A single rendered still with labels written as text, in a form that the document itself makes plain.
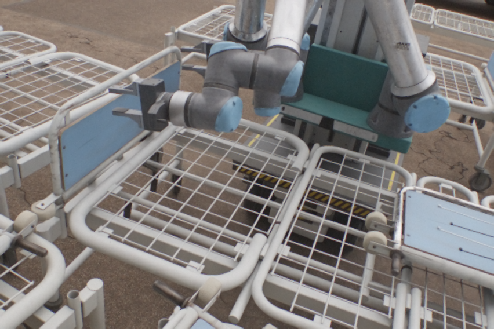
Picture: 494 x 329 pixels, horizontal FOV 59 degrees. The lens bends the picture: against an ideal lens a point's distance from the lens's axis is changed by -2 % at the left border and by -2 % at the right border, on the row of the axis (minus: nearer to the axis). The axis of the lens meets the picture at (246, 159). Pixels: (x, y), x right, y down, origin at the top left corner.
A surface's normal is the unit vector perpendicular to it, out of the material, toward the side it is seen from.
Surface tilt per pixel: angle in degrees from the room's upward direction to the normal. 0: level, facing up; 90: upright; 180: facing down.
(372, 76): 90
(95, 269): 0
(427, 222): 5
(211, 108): 54
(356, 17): 90
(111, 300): 0
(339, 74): 90
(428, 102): 94
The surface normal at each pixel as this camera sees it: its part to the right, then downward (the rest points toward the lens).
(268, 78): -0.10, 0.43
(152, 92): -0.34, 0.46
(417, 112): 0.06, 0.60
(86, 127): 0.93, 0.30
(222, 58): -0.07, -0.09
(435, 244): 0.18, -0.87
